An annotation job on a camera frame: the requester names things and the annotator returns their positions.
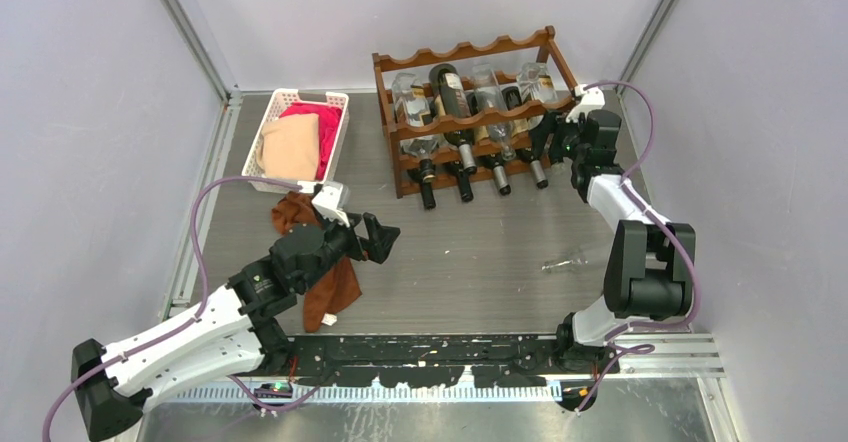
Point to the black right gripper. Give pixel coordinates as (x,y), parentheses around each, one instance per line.
(560,126)

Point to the dark wine bottle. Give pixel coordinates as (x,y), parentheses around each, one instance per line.
(493,162)

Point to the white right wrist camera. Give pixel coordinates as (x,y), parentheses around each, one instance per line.
(586,100)

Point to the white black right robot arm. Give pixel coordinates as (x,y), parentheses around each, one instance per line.
(648,277)

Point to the white plastic basket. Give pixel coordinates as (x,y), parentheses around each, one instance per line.
(280,100)

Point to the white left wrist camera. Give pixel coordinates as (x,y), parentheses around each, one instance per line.
(328,200)

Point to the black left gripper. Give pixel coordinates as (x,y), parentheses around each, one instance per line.
(378,243)

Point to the peach folded cloth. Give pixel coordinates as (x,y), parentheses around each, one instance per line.
(290,147)

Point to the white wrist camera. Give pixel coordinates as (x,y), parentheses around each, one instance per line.
(328,200)
(586,100)

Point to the brown towel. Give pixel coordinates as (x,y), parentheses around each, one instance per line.
(338,288)

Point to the dark bottle white label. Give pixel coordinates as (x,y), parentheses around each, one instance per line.
(459,175)

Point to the pink folded cloth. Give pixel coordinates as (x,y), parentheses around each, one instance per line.
(326,131)

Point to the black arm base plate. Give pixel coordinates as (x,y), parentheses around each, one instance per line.
(424,361)

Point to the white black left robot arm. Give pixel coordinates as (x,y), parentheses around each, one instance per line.
(234,330)

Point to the green bottle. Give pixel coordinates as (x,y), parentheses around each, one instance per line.
(450,100)

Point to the clear bottle brown label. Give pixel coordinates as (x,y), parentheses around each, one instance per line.
(410,100)

